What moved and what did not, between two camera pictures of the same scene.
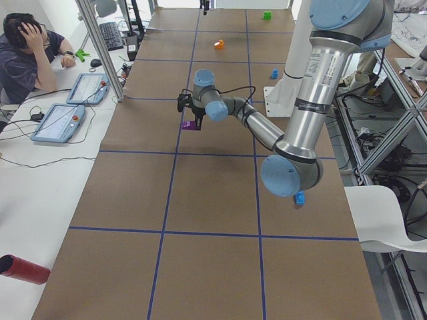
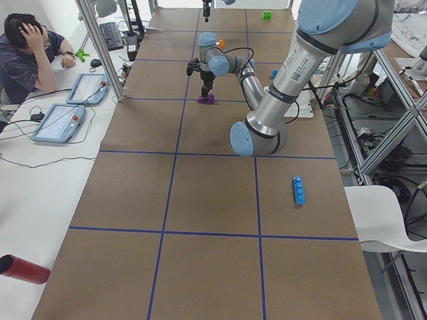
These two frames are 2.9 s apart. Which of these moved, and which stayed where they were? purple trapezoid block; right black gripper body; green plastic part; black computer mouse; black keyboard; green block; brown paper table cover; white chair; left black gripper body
Moved: purple trapezoid block; left black gripper body; right black gripper body
Stayed: white chair; green plastic part; green block; black keyboard; brown paper table cover; black computer mouse
